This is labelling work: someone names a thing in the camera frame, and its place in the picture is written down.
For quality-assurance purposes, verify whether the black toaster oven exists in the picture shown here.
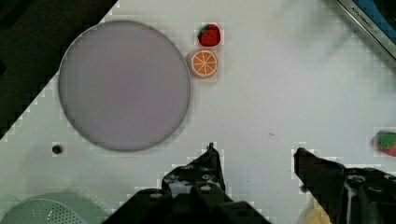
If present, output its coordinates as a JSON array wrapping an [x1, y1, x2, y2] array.
[[333, 0, 396, 61]]

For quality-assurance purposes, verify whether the green perforated colander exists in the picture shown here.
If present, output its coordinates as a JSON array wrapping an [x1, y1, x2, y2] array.
[[1, 193, 108, 224]]

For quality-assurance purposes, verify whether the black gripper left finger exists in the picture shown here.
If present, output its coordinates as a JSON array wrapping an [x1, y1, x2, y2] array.
[[102, 144, 271, 224]]

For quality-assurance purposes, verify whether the small red toy strawberry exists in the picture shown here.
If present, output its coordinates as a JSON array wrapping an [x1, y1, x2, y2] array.
[[197, 23, 221, 47]]

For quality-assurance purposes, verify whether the orange slice toy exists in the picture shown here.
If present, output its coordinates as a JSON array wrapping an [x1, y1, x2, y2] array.
[[190, 49, 219, 79]]

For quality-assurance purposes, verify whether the round grey plate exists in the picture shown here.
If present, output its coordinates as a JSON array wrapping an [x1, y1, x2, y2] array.
[[58, 21, 191, 151]]

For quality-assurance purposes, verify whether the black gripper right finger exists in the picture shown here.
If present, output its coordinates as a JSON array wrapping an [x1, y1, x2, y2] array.
[[293, 147, 396, 224]]

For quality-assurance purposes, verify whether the yellow banana toy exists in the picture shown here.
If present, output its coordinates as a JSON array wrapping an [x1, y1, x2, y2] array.
[[298, 198, 332, 224]]

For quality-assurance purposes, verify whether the large plush strawberry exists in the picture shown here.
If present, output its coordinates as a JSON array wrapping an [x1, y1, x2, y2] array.
[[373, 131, 396, 157]]

